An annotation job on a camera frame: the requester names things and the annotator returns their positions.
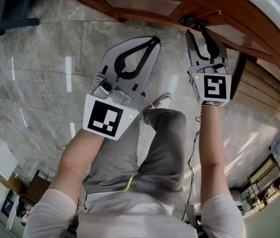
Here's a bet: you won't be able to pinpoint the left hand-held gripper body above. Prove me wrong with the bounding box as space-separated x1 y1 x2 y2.
82 73 147 141

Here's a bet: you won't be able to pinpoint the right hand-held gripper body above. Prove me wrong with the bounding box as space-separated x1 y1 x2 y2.
187 62 232 107

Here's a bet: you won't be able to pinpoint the wooden cabinet door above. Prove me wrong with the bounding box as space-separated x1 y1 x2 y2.
76 0 192 26
196 10 280 74

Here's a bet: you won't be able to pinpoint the ornate bronze door handle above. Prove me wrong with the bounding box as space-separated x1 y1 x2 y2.
178 13 198 26
193 18 211 32

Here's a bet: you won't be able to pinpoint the person's left forearm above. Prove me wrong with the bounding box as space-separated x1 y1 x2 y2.
47 127 106 204

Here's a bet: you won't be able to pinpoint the person's right forearm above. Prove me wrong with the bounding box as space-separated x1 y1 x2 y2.
198 104 227 206

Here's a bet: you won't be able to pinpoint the person's right shoe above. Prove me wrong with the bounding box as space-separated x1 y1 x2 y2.
150 92 173 110

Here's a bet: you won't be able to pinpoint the dark wooden slatted panel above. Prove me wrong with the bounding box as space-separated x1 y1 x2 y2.
229 53 280 126

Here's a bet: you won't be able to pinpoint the person's grey trousers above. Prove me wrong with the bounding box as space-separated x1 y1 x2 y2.
82 107 188 207

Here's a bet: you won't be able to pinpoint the brown wooden stool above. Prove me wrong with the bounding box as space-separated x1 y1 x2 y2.
23 169 53 206

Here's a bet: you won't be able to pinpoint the dark wooden rack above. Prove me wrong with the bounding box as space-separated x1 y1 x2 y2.
247 154 280 212

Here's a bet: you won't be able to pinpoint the person's white shirt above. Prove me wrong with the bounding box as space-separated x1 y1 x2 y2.
22 188 246 238

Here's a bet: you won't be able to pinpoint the cardboard box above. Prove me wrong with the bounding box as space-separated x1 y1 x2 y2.
0 173 23 196

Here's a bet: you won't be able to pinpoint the white floor cable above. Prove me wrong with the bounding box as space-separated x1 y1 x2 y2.
0 103 66 151

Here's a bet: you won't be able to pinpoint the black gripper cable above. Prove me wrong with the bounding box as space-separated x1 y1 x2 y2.
186 115 203 209

